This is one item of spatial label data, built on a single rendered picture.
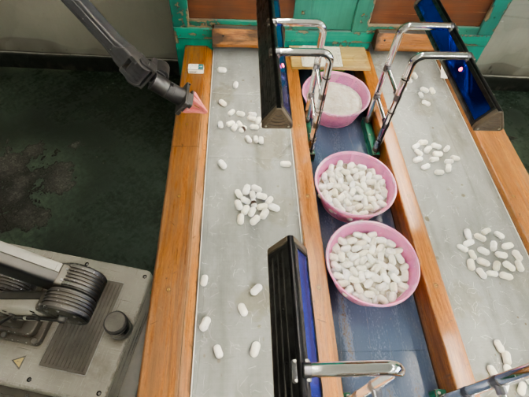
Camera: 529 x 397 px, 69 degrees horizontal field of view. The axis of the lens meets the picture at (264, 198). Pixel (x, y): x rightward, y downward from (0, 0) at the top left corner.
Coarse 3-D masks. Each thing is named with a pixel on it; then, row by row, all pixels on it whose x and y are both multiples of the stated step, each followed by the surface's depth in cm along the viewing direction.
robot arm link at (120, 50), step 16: (64, 0) 109; (80, 0) 109; (80, 16) 110; (96, 16) 110; (96, 32) 111; (112, 32) 112; (112, 48) 112; (128, 48) 113; (128, 64) 118; (128, 80) 116
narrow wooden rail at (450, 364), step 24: (360, 72) 164; (384, 144) 137; (408, 192) 124; (408, 216) 119; (408, 240) 117; (432, 264) 110; (432, 288) 106; (432, 312) 102; (432, 336) 102; (456, 336) 98; (432, 360) 102; (456, 360) 95; (456, 384) 92
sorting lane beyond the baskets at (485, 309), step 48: (384, 96) 155; (432, 96) 157; (432, 192) 128; (480, 192) 129; (432, 240) 117; (480, 288) 109; (528, 288) 110; (480, 336) 101; (528, 336) 102; (528, 384) 95
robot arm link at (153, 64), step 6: (144, 60) 114; (156, 60) 124; (162, 60) 125; (150, 66) 115; (156, 66) 118; (162, 66) 123; (168, 66) 127; (150, 72) 117; (162, 72) 123; (168, 72) 125; (150, 78) 117; (168, 78) 124; (132, 84) 118; (144, 84) 119
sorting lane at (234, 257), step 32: (224, 64) 162; (256, 64) 163; (224, 96) 150; (256, 96) 151; (224, 128) 140; (224, 160) 132; (256, 160) 132; (288, 160) 133; (224, 192) 124; (256, 192) 124; (288, 192) 125; (224, 224) 117; (256, 224) 117; (288, 224) 118; (224, 256) 111; (256, 256) 111; (224, 288) 105; (224, 320) 100; (256, 320) 101; (224, 352) 96; (192, 384) 91; (224, 384) 91; (256, 384) 92
